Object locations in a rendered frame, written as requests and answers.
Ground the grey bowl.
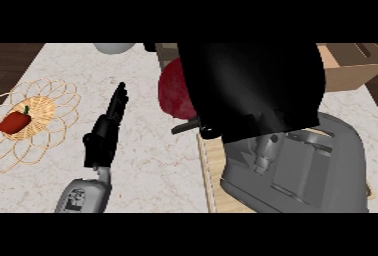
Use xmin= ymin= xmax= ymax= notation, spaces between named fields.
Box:
xmin=92 ymin=42 xmax=137 ymax=55

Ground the tan wire tiered basket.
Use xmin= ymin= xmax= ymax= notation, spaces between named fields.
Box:
xmin=0 ymin=77 xmax=83 ymax=175

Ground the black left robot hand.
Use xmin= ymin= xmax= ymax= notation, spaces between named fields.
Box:
xmin=81 ymin=81 xmax=130 ymax=170

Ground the red bell pepper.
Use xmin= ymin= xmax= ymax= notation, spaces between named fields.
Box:
xmin=0 ymin=105 xmax=34 ymax=136

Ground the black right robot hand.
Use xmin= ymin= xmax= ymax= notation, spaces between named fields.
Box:
xmin=170 ymin=42 xmax=328 ymax=145

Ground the dark red fruit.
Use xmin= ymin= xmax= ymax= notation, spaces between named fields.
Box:
xmin=157 ymin=56 xmax=199 ymax=121

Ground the brown cardboard box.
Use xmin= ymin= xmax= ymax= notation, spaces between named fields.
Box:
xmin=315 ymin=42 xmax=378 ymax=94

